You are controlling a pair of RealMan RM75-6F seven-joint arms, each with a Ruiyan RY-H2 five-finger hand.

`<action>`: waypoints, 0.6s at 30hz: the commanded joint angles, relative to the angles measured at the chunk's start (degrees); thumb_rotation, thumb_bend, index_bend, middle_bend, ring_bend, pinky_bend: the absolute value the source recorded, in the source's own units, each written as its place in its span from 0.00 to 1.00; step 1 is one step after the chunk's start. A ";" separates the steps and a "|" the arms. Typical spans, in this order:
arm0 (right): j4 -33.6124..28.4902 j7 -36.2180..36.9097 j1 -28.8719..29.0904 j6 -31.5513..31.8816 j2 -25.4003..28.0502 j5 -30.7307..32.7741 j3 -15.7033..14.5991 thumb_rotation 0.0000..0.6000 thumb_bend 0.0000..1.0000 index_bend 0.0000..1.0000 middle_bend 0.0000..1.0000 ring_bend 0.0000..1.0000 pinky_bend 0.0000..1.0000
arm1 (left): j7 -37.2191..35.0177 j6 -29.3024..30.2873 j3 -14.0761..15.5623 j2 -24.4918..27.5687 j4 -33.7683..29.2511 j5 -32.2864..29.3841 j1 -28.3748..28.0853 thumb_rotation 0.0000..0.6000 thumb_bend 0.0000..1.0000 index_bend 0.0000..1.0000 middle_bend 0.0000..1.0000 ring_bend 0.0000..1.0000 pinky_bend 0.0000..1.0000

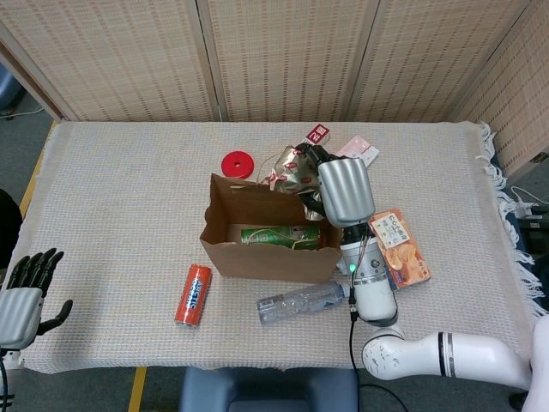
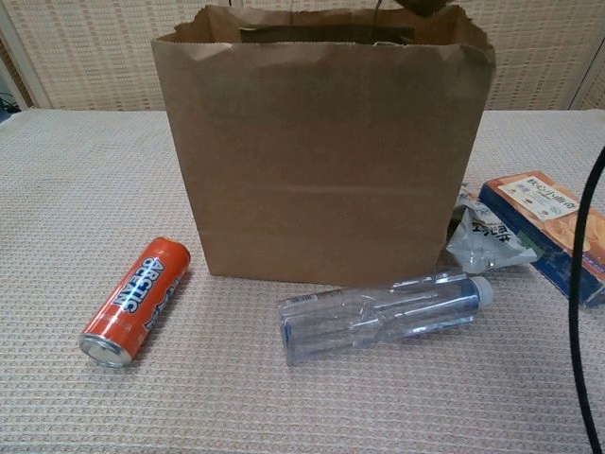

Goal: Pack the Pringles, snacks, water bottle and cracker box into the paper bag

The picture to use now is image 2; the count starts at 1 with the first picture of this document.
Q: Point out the white blue snack packet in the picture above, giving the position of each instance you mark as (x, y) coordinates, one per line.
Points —
(487, 241)

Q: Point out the orange soda can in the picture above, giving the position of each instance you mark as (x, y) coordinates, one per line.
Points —
(137, 293)

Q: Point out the bamboo folding screen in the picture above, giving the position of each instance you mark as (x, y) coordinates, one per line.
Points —
(94, 57)

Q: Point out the clear plastic bottle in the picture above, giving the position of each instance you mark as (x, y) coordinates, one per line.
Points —
(378, 317)

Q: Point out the white woven tablecloth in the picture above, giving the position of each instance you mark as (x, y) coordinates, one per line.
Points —
(142, 189)

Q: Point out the blue orange biscuit box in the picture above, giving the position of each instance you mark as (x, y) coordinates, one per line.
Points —
(543, 227)

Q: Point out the brown paper bag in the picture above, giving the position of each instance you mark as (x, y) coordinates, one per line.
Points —
(321, 165)

